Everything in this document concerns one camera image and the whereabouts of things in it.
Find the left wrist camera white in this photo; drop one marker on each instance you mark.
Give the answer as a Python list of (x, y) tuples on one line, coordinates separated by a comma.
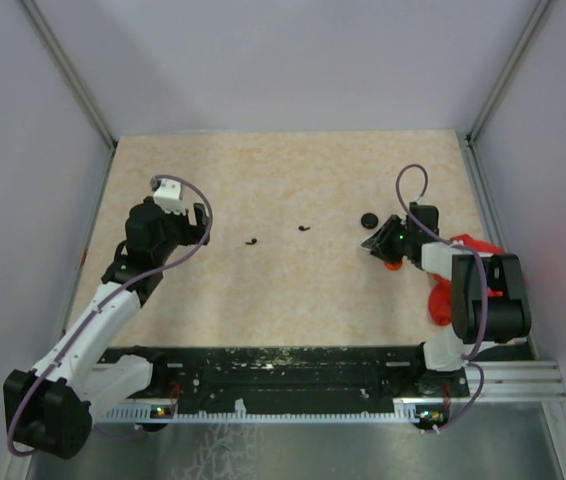
[(167, 195)]

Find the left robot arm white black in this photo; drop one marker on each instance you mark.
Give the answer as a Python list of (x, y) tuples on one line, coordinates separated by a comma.
[(53, 406)]

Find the aluminium frame post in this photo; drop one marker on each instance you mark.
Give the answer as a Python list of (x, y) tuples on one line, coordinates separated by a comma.
[(68, 71), (532, 28)]

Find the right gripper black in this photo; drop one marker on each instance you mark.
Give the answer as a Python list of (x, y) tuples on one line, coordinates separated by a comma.
[(380, 242)]

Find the white cable duct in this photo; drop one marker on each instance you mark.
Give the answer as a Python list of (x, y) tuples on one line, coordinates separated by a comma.
[(154, 413)]

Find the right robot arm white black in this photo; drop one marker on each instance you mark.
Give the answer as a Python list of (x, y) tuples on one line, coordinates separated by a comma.
[(479, 297)]

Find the right aluminium frame post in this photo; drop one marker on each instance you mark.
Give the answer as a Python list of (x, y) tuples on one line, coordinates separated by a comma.
[(532, 28)]

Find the left aluminium frame post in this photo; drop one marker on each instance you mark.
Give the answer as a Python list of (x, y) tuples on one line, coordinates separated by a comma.
[(68, 71)]

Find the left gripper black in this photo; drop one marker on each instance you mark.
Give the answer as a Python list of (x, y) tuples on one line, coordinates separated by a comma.
[(192, 232)]

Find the orange earbud charging case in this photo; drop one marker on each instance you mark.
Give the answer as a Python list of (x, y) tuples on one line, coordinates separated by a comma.
[(393, 266)]

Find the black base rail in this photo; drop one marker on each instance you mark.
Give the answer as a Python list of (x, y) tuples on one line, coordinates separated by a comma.
[(292, 380)]

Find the red cloth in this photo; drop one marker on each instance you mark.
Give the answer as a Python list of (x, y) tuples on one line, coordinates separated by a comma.
[(439, 302)]

